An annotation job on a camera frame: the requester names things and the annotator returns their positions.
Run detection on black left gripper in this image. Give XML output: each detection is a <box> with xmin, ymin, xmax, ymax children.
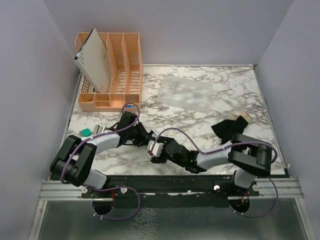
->
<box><xmin>127</xmin><ymin>122</ymin><xmax>153</xmax><ymax>147</ymax></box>

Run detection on black garment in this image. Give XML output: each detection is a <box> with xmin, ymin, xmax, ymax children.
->
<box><xmin>211</xmin><ymin>116</ymin><xmax>249</xmax><ymax>145</ymax></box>

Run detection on black white boxer briefs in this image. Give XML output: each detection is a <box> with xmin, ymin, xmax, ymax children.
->
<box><xmin>147</xmin><ymin>129</ymin><xmax>160</xmax><ymax>142</ymax></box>

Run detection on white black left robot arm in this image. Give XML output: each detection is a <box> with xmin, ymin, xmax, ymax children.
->
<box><xmin>50</xmin><ymin>111</ymin><xmax>156</xmax><ymax>198</ymax></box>

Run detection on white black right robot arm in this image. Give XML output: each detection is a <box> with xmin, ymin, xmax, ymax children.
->
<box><xmin>147</xmin><ymin>133</ymin><xmax>274</xmax><ymax>196</ymax></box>

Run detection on grey green stapler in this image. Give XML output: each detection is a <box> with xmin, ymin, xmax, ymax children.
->
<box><xmin>93</xmin><ymin>124</ymin><xmax>107</xmax><ymax>135</ymax></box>

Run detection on green eraser block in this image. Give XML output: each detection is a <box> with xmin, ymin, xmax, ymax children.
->
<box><xmin>79</xmin><ymin>128</ymin><xmax>92</xmax><ymax>137</ymax></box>

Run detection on clear plastic box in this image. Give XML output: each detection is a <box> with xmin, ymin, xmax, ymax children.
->
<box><xmin>157</xmin><ymin>75</ymin><xmax>213</xmax><ymax>113</ymax></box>

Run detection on orange plastic desk organizer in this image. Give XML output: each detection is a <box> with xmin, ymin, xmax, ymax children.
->
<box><xmin>77</xmin><ymin>32</ymin><xmax>144</xmax><ymax>112</ymax></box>

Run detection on white booklet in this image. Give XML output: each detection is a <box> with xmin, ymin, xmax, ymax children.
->
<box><xmin>74</xmin><ymin>28</ymin><xmax>112</xmax><ymax>93</ymax></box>

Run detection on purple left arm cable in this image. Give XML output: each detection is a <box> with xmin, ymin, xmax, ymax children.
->
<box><xmin>60</xmin><ymin>103</ymin><xmax>142</xmax><ymax>222</ymax></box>

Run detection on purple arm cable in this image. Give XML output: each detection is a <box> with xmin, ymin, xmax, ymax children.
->
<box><xmin>152</xmin><ymin>127</ymin><xmax>280</xmax><ymax>218</ymax></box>
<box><xmin>60</xmin><ymin>103</ymin><xmax>142</xmax><ymax>222</ymax></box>

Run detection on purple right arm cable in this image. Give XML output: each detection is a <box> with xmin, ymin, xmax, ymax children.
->
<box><xmin>152</xmin><ymin>127</ymin><xmax>280</xmax><ymax>218</ymax></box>

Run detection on aluminium frame rail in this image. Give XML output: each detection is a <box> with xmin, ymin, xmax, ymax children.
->
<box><xmin>38</xmin><ymin>180</ymin><xmax>113</xmax><ymax>202</ymax></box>

